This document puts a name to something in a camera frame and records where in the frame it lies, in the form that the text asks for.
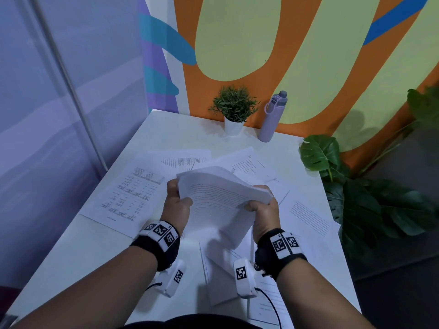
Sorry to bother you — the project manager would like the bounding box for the person's left hand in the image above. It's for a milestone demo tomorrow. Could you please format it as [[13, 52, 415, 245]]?
[[160, 178, 193, 237]]

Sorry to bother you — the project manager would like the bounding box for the person's right hand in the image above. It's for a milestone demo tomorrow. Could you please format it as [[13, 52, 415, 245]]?
[[244, 185, 281, 244]]

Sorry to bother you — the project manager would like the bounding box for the thick neat paper stack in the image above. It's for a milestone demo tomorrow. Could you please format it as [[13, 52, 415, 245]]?
[[176, 166, 274, 249]]

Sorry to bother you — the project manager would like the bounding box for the pile of printed papers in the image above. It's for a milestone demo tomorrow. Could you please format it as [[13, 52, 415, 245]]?
[[79, 146, 342, 329]]

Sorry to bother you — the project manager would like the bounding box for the person's right forearm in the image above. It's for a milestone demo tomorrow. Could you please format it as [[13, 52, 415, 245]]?
[[276, 258, 376, 329]]

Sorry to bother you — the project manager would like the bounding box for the person's left forearm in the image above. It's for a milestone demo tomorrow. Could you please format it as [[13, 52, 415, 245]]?
[[10, 245, 158, 329]]

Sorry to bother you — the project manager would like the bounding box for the person's black shirt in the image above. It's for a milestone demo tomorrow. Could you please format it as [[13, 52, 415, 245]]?
[[120, 313, 261, 329]]

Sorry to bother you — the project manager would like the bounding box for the white table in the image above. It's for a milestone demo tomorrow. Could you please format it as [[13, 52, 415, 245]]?
[[5, 109, 361, 329]]

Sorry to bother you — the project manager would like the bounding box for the large green monstera plant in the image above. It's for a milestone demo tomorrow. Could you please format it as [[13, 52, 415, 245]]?
[[299, 86, 439, 264]]

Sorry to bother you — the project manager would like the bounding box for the lilac water bottle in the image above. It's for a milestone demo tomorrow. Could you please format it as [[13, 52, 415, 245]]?
[[257, 90, 288, 143]]

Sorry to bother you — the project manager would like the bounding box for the small green plant white pot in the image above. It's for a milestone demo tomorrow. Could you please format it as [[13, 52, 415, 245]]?
[[208, 86, 260, 137]]

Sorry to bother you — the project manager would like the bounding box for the black left wrist strap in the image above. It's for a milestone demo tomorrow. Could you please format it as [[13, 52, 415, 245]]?
[[130, 220, 181, 272]]

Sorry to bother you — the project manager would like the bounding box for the black wrist strap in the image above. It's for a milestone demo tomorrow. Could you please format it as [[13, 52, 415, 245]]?
[[130, 220, 181, 272], [254, 228, 308, 282]]

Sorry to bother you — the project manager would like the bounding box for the black right wrist strap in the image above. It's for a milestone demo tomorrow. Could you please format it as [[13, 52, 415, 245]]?
[[254, 228, 308, 282]]

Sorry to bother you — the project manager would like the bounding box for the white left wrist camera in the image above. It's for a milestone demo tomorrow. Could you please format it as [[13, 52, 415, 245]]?
[[156, 259, 187, 298]]

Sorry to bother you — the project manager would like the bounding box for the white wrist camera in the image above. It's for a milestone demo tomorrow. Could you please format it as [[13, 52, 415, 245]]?
[[156, 259, 187, 298], [234, 258, 258, 299]]

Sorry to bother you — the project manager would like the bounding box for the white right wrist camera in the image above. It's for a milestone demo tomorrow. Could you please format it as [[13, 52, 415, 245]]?
[[234, 258, 258, 299]]

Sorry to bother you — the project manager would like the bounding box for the black right camera cable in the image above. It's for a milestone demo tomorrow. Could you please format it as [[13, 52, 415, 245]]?
[[255, 287, 283, 329]]

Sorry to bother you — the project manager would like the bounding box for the grey metal frame pole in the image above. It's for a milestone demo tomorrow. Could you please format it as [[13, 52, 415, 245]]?
[[15, 0, 110, 172]]

